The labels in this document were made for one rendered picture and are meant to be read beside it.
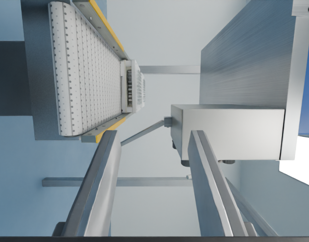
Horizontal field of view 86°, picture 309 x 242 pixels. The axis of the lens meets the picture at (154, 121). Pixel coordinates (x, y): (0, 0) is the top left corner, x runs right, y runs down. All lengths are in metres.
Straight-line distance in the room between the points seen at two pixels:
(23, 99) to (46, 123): 0.17
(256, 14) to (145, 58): 3.30
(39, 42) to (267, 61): 0.49
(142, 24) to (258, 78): 3.65
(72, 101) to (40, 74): 0.09
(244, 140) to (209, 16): 3.96
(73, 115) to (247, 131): 0.35
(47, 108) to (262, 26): 0.52
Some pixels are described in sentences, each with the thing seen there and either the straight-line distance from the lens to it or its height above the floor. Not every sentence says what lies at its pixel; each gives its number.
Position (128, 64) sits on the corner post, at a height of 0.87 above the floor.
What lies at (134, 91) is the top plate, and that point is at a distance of 0.78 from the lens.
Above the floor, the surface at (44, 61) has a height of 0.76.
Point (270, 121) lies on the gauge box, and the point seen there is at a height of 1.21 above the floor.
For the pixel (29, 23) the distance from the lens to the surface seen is 0.46.
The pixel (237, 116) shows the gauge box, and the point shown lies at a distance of 0.36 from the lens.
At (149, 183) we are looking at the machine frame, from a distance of 1.55.
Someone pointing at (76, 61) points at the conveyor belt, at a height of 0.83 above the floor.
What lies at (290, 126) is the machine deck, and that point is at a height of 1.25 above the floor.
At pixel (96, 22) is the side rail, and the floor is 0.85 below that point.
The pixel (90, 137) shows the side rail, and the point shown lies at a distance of 0.37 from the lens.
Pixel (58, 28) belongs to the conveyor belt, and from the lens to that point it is 0.40.
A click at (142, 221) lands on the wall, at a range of 4.37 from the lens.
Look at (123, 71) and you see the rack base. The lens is 0.80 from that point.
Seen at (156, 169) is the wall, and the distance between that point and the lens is 3.80.
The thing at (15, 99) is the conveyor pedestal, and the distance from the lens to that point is 0.60.
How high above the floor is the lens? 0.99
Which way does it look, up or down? level
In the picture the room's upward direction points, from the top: 90 degrees clockwise
